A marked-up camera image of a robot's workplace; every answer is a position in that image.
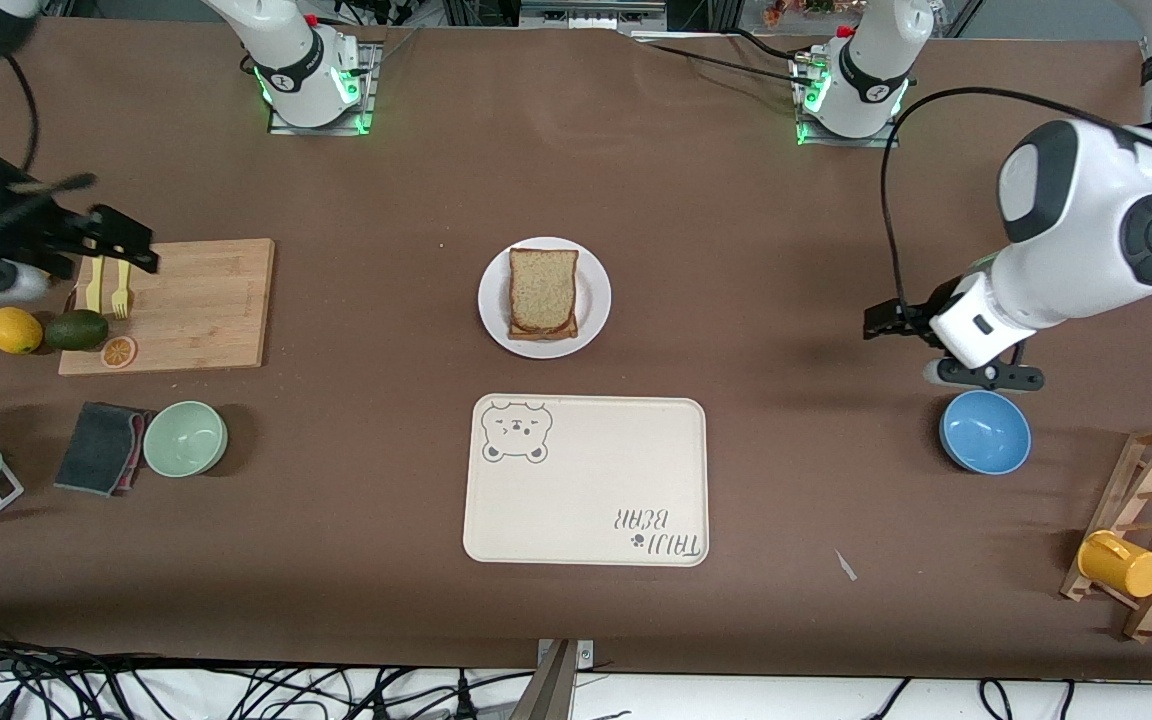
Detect black cable on table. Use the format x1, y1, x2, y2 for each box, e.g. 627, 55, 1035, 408
626, 30, 827, 86

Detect cream tray with bear print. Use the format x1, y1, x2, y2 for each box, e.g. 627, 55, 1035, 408
462, 394, 710, 568

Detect dark green avocado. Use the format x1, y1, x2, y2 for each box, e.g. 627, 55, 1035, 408
44, 309, 110, 352

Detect blue bowl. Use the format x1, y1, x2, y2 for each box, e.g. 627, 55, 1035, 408
939, 389, 1033, 476

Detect grey metal box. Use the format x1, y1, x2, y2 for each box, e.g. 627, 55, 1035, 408
519, 0, 667, 31

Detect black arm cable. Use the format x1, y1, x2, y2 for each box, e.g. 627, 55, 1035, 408
881, 88, 1152, 326
4, 53, 40, 173

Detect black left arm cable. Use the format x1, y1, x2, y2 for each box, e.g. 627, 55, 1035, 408
881, 88, 1152, 326

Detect yellow mug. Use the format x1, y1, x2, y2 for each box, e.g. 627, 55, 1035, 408
1077, 529, 1152, 600

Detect white round plate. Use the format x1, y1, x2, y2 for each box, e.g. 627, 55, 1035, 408
477, 236, 613, 360

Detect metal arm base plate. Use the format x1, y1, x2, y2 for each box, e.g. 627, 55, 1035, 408
794, 50, 902, 149
266, 40, 379, 137

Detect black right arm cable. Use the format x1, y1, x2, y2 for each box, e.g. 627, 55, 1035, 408
4, 53, 40, 173

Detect tangled black floor cables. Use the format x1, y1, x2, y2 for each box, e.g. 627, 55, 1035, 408
0, 640, 537, 720

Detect pale green bowl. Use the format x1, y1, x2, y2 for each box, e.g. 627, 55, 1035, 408
142, 400, 230, 479

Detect wooden cutting board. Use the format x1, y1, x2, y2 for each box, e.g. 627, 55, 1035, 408
58, 238, 276, 377

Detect folded grey cloth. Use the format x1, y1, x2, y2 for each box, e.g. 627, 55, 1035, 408
53, 401, 157, 498

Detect yellow lemon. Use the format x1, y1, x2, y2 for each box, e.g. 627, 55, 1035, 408
0, 307, 44, 355

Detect metal camera pole bracket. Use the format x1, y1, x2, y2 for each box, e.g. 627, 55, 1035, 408
519, 638, 597, 720

